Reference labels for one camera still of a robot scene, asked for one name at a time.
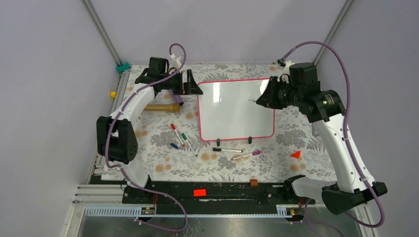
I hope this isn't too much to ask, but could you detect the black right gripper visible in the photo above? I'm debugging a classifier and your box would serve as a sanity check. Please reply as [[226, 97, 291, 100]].
[[255, 76, 302, 110]]

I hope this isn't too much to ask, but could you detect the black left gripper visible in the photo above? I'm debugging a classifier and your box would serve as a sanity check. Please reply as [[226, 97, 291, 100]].
[[160, 69, 203, 95]]

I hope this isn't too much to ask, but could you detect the pink framed whiteboard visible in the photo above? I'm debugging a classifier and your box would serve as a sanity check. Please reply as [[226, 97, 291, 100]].
[[197, 78, 275, 141]]

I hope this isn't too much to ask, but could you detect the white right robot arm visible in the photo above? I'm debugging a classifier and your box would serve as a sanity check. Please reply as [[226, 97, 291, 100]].
[[256, 60, 388, 215]]

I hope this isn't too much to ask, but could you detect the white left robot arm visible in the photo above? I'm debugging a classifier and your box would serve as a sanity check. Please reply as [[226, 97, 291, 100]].
[[96, 57, 203, 203]]

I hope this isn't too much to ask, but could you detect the purple glitter microphone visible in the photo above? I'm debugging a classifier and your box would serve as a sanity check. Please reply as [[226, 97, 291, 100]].
[[169, 90, 184, 106]]

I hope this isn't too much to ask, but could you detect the red capped marker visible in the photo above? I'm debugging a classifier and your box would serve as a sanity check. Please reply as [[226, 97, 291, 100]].
[[170, 123, 185, 147]]

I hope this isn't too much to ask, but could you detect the green capped marker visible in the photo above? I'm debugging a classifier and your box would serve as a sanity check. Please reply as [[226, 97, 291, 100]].
[[181, 133, 198, 157]]

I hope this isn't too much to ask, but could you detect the floral patterned mat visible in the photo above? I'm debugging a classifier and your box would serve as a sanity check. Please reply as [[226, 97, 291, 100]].
[[100, 64, 338, 184]]

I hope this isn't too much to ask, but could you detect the purple capped marker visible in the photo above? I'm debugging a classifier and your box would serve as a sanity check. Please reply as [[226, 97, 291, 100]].
[[231, 151, 261, 160]]

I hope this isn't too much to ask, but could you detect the orange triangle block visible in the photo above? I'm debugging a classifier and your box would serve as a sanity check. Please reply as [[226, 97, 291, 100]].
[[290, 151, 301, 159]]

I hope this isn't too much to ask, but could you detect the black capped marker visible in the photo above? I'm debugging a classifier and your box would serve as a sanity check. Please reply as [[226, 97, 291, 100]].
[[212, 148, 243, 153]]

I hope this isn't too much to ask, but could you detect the green corner clamp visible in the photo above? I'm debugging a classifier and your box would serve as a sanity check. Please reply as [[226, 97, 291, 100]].
[[116, 62, 131, 73]]

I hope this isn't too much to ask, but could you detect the brown small block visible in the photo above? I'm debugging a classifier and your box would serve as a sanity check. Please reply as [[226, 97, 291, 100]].
[[249, 179, 258, 187]]

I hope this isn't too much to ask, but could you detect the red tape label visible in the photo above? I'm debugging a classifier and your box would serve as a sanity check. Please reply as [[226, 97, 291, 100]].
[[193, 189, 207, 197]]

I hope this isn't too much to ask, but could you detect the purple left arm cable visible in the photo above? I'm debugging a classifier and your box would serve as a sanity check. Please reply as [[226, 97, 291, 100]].
[[104, 43, 191, 233]]

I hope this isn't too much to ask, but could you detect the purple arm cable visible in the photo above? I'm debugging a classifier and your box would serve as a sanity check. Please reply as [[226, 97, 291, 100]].
[[104, 43, 191, 233], [277, 40, 386, 237]]

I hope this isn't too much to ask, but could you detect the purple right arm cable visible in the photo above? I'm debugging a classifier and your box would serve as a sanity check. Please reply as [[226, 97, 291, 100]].
[[277, 40, 386, 237]]

